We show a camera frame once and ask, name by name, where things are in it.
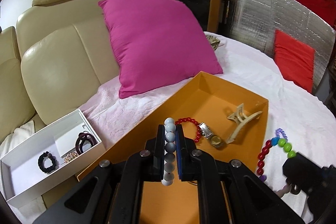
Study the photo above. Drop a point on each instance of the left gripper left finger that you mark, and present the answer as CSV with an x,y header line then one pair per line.
x,y
156,147

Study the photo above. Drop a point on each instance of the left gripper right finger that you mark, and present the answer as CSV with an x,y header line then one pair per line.
x,y
188,166

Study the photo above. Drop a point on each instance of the metal wrist watch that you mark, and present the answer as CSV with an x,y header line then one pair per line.
x,y
212,138

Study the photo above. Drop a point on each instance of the beige hair claw clip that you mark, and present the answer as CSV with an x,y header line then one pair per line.
x,y
241,119

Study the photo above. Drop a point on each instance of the white jewelry box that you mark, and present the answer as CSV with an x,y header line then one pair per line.
x,y
37,164

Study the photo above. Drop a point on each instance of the orange cardboard box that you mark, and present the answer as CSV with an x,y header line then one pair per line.
x,y
207,99

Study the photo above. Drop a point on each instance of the dark red bangle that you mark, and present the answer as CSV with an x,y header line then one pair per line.
x,y
83,138

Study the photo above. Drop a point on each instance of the small red pillow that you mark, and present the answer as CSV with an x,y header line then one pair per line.
x,y
295,60

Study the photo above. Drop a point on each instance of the magenta pillow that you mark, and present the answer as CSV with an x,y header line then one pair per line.
x,y
156,43

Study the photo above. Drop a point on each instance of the patterned beige cloth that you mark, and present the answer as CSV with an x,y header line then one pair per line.
x,y
215,42

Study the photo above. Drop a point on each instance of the beige leather headboard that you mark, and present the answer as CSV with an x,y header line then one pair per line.
x,y
53,61

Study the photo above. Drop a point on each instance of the silver foil insulation panel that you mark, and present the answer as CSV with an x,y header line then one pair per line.
x,y
254,22

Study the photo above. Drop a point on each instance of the gold chain jewelry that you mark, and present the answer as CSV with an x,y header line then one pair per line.
x,y
70,156

